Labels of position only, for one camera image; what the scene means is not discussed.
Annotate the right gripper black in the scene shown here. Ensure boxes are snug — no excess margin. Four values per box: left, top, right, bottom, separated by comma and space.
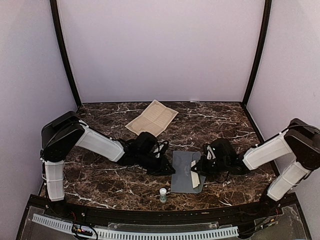
190, 155, 229, 178

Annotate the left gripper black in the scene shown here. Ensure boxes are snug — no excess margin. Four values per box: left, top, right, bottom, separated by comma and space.
136, 151, 176, 176

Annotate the beige letter paper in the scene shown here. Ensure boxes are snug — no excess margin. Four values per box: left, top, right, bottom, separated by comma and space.
190, 160, 201, 189

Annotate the grey envelope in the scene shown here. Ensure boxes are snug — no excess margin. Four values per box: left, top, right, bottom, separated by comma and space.
170, 151, 206, 194

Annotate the beige lined letter sheet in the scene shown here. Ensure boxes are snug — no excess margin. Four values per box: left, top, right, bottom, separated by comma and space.
125, 100, 179, 137

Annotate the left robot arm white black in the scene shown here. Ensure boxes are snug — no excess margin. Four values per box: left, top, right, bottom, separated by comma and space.
39, 111, 176, 218

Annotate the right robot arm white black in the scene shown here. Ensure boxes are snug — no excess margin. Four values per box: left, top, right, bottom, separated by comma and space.
191, 118, 320, 217

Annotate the small electronics board with leds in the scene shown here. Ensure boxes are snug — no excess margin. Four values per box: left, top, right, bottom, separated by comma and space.
71, 225, 93, 236

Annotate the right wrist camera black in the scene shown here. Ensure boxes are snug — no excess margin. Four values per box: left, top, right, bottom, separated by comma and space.
203, 144, 216, 160

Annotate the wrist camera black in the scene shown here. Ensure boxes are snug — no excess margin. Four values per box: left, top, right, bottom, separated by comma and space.
203, 144, 216, 160
153, 140, 169, 158

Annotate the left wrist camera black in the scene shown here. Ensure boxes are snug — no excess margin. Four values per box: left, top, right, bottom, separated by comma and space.
153, 140, 169, 158

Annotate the white slotted cable duct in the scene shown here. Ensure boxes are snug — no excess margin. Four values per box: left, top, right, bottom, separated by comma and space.
31, 213, 239, 240

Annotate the black front table rail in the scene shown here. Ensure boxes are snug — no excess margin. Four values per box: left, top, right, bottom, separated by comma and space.
42, 188, 286, 232

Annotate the black right frame post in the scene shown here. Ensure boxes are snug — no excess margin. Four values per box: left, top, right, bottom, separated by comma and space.
241, 0, 272, 108

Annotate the black frame post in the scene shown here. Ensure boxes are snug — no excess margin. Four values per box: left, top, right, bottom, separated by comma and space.
241, 0, 272, 108
49, 0, 82, 108

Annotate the black left frame post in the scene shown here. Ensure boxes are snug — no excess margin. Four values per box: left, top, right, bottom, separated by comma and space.
49, 0, 82, 108

